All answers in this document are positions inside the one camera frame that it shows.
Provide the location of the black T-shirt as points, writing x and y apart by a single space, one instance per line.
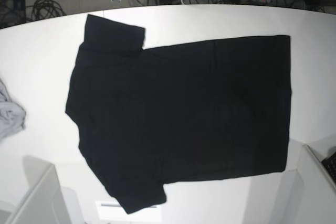
207 110

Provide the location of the grey crumpled cloth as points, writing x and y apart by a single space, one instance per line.
12 115

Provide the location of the black keyboard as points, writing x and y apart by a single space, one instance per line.
330 166

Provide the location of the white partition panel left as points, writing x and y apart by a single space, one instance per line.
43 203

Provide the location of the white partition panel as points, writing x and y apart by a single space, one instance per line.
318 200
43 203

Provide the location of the white partition panel right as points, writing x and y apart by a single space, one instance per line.
318 200

